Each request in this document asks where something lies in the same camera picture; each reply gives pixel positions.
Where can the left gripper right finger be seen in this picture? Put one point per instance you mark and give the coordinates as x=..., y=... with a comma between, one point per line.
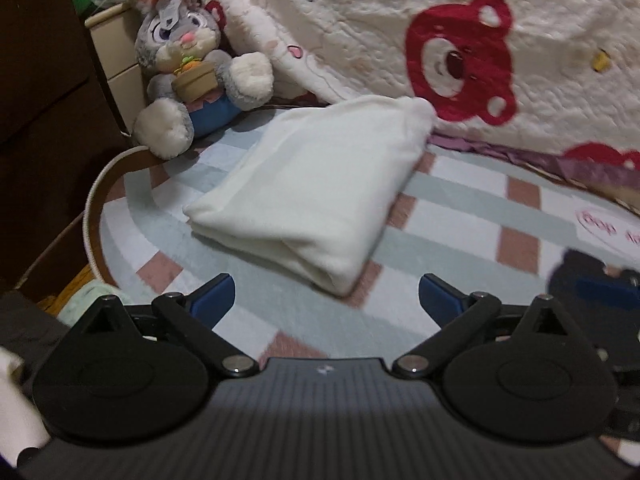
x=520, y=373

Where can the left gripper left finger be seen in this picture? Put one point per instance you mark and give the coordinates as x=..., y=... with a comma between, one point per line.
x=127, y=375

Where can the cream fleece garment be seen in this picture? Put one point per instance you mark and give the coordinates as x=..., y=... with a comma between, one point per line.
x=314, y=193

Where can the light green cloth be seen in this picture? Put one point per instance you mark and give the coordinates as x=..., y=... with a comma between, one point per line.
x=82, y=300

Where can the black garment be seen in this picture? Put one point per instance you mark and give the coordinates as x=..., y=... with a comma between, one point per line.
x=29, y=333

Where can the cream knitted cloth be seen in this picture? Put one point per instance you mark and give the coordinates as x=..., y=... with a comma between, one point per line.
x=20, y=424

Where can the plaid bed blanket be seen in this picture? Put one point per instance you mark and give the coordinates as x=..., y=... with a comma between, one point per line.
x=477, y=223

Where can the bear print quilt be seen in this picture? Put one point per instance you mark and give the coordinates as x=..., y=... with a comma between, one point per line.
x=553, y=82

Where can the dark wooden cabinet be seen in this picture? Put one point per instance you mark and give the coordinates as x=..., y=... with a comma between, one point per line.
x=57, y=129

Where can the grey plush bunny toy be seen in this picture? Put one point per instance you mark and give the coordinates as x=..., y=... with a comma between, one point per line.
x=195, y=87

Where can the beige bedside drawer unit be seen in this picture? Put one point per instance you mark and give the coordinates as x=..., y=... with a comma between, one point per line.
x=113, y=32

